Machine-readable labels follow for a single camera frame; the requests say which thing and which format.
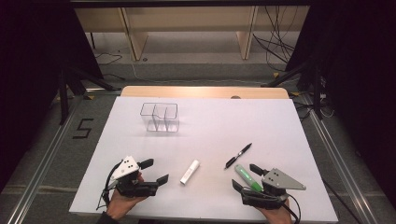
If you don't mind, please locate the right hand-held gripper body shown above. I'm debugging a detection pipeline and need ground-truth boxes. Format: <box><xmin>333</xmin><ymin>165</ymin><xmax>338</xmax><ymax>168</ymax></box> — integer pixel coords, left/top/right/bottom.
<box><xmin>241</xmin><ymin>167</ymin><xmax>307</xmax><ymax>210</ymax></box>

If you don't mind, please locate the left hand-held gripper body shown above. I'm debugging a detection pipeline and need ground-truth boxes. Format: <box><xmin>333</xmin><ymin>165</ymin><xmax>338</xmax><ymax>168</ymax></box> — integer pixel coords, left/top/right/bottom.
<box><xmin>110</xmin><ymin>155</ymin><xmax>161</xmax><ymax>198</ymax></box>

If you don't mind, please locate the green highlighter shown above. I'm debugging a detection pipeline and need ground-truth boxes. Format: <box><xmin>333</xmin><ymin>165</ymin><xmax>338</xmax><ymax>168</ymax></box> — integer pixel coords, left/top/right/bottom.
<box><xmin>233</xmin><ymin>164</ymin><xmax>264</xmax><ymax>193</ymax></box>

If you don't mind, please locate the black pen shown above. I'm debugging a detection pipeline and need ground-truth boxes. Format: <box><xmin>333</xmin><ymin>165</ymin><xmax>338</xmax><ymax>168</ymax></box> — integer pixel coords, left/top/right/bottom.
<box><xmin>224</xmin><ymin>142</ymin><xmax>253</xmax><ymax>171</ymax></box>

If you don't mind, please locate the white cylindrical tube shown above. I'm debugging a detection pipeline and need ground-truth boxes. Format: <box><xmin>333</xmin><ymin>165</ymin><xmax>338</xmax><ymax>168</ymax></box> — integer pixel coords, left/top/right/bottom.
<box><xmin>179</xmin><ymin>159</ymin><xmax>201</xmax><ymax>186</ymax></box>

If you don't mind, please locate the clear plastic desk organizer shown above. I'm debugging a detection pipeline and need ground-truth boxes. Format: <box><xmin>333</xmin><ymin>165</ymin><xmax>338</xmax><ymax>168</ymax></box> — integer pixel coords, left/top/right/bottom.
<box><xmin>139</xmin><ymin>102</ymin><xmax>180</xmax><ymax>133</ymax></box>

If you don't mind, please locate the person's left hand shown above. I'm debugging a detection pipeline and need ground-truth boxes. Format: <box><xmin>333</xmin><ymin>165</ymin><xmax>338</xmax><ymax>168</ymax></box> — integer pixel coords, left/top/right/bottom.
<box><xmin>106</xmin><ymin>173</ymin><xmax>148</xmax><ymax>221</ymax></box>

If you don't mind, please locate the person's right hand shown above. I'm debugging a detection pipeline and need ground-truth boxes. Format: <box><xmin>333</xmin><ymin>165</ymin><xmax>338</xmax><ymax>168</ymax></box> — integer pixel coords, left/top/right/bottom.
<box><xmin>255</xmin><ymin>199</ymin><xmax>293</xmax><ymax>224</ymax></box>

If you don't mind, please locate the white table cover sheet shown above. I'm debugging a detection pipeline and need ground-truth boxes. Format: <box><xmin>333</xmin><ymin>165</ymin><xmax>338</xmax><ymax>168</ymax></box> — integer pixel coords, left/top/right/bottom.
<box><xmin>68</xmin><ymin>96</ymin><xmax>339</xmax><ymax>223</ymax></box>

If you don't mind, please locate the light wooden table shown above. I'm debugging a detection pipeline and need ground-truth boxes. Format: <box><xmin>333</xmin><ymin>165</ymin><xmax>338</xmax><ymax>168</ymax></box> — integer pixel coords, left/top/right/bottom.
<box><xmin>120</xmin><ymin>86</ymin><xmax>290</xmax><ymax>100</ymax></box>

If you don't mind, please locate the black metal stand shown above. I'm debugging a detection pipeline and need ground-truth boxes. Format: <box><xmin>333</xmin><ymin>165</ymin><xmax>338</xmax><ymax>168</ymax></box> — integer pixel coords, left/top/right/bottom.
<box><xmin>261</xmin><ymin>59</ymin><xmax>325</xmax><ymax>120</ymax></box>
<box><xmin>57</xmin><ymin>66</ymin><xmax>122</xmax><ymax>125</ymax></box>

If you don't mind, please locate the light wooden desk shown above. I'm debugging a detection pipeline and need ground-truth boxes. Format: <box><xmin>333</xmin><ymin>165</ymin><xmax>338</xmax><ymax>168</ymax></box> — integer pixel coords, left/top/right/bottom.
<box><xmin>74</xmin><ymin>6</ymin><xmax>311</xmax><ymax>62</ymax></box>

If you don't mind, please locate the black curtain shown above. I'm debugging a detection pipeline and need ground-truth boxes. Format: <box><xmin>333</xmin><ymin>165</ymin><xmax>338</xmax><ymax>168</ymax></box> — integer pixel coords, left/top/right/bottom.
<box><xmin>0</xmin><ymin>0</ymin><xmax>104</xmax><ymax>190</ymax></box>
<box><xmin>286</xmin><ymin>0</ymin><xmax>396</xmax><ymax>206</ymax></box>

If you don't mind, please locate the black metal bar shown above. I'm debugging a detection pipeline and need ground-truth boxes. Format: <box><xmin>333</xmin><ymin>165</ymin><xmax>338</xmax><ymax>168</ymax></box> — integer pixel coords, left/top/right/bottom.
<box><xmin>69</xmin><ymin>0</ymin><xmax>312</xmax><ymax>8</ymax></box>

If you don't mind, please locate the left hand-held gripper cable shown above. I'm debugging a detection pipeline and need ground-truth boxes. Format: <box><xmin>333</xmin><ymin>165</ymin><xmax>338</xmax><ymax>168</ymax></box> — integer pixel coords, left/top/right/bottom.
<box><xmin>95</xmin><ymin>160</ymin><xmax>124</xmax><ymax>211</ymax></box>

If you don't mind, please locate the hand-held gripper cable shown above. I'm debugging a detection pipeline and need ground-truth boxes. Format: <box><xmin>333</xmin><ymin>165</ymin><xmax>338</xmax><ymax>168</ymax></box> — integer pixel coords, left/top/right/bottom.
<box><xmin>95</xmin><ymin>160</ymin><xmax>124</xmax><ymax>211</ymax></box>
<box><xmin>281</xmin><ymin>192</ymin><xmax>303</xmax><ymax>224</ymax></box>

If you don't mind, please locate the right hand-held gripper cable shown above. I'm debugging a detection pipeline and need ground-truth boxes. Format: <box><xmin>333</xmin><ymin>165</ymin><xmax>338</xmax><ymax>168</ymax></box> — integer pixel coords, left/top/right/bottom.
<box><xmin>281</xmin><ymin>192</ymin><xmax>303</xmax><ymax>224</ymax></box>

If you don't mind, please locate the aluminium floor rail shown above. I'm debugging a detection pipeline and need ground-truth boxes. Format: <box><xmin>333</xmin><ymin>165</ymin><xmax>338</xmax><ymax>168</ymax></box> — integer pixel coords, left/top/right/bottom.
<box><xmin>6</xmin><ymin>102</ymin><xmax>82</xmax><ymax>224</ymax></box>
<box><xmin>303</xmin><ymin>96</ymin><xmax>379</xmax><ymax>224</ymax></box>

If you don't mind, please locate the thin black floor cable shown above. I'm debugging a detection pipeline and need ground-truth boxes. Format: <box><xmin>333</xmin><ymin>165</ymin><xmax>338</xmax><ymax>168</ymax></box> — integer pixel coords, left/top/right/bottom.
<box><xmin>94</xmin><ymin>52</ymin><xmax>124</xmax><ymax>66</ymax></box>

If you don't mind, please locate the black cable bundle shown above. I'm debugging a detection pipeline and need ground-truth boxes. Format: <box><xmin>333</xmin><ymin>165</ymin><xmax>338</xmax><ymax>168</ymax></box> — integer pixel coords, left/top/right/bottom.
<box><xmin>252</xmin><ymin>6</ymin><xmax>300</xmax><ymax>73</ymax></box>

